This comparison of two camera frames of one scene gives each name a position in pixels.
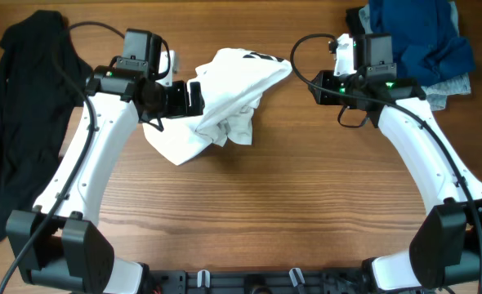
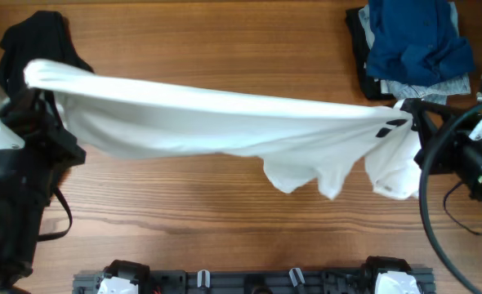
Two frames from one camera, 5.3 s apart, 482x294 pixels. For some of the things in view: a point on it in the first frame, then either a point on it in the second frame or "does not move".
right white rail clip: (293, 278) does not move
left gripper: (180, 108) -> (37, 118)
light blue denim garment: (436, 91) does not move
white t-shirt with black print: (232, 86) -> (293, 142)
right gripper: (324, 96) -> (452, 142)
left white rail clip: (207, 278) does not move
